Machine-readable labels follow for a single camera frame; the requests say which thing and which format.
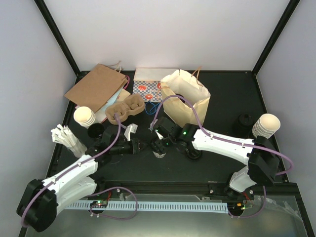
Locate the cream paper bag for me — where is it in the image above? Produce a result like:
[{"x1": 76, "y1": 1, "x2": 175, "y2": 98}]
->
[{"x1": 160, "y1": 67, "x2": 211, "y2": 127}]

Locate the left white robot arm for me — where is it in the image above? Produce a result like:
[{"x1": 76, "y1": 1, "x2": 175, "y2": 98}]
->
[{"x1": 16, "y1": 124, "x2": 146, "y2": 232}]

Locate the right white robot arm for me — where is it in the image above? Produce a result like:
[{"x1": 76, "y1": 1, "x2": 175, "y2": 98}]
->
[{"x1": 150, "y1": 117, "x2": 279, "y2": 199}]

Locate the light blue paper bag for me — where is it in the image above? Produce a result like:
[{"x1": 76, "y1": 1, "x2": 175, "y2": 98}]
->
[{"x1": 108, "y1": 88, "x2": 130, "y2": 103}]

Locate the left white cup stack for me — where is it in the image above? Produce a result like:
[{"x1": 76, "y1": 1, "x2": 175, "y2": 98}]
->
[{"x1": 74, "y1": 106, "x2": 96, "y2": 128}]

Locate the white cup stack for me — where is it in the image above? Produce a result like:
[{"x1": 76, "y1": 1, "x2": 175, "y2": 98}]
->
[
  {"x1": 74, "y1": 106, "x2": 96, "y2": 128},
  {"x1": 252, "y1": 114, "x2": 281, "y2": 139}
]

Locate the blue checkered bakery bag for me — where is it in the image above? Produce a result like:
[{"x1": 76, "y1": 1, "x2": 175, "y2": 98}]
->
[{"x1": 133, "y1": 68, "x2": 177, "y2": 115}]

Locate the small green circuit board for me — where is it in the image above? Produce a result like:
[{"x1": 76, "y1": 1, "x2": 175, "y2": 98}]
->
[{"x1": 90, "y1": 200, "x2": 108, "y2": 208}]

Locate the brown kraft paper bag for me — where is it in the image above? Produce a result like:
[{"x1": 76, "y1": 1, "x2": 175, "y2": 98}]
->
[{"x1": 65, "y1": 64, "x2": 127, "y2": 112}]

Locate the crumpled white paper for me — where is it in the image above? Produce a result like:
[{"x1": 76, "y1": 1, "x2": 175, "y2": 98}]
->
[{"x1": 51, "y1": 124, "x2": 87, "y2": 158}]

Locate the right white cup stack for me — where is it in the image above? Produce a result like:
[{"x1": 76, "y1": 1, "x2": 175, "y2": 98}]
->
[{"x1": 252, "y1": 114, "x2": 281, "y2": 139}]

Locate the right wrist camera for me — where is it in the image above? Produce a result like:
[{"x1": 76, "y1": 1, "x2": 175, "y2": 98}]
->
[{"x1": 149, "y1": 127, "x2": 163, "y2": 140}]

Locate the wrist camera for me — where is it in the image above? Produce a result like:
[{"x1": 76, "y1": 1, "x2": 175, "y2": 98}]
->
[
  {"x1": 149, "y1": 127, "x2": 163, "y2": 140},
  {"x1": 124, "y1": 123, "x2": 138, "y2": 142}
]

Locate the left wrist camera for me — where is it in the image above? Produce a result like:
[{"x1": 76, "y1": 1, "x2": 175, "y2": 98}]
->
[{"x1": 124, "y1": 123, "x2": 138, "y2": 142}]

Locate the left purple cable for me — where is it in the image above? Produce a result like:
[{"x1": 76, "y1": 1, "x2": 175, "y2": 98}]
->
[{"x1": 20, "y1": 112, "x2": 139, "y2": 228}]

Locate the purple cable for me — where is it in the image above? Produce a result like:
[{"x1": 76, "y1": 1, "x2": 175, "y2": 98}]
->
[
  {"x1": 149, "y1": 95, "x2": 295, "y2": 219},
  {"x1": 20, "y1": 112, "x2": 139, "y2": 228}
]

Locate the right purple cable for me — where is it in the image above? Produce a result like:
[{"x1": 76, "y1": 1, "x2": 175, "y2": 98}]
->
[{"x1": 149, "y1": 95, "x2": 295, "y2": 219}]

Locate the light blue cable duct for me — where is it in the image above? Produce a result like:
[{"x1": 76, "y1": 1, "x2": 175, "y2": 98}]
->
[{"x1": 66, "y1": 200, "x2": 229, "y2": 214}]

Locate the left black frame post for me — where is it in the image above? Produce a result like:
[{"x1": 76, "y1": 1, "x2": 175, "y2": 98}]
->
[{"x1": 34, "y1": 0, "x2": 80, "y2": 76}]

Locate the black frame post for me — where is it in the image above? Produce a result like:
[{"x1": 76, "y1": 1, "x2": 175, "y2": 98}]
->
[
  {"x1": 252, "y1": 0, "x2": 300, "y2": 76},
  {"x1": 34, "y1": 0, "x2": 80, "y2": 76}
]

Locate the right black frame post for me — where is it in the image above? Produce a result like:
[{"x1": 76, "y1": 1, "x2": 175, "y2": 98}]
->
[{"x1": 252, "y1": 0, "x2": 300, "y2": 76}]

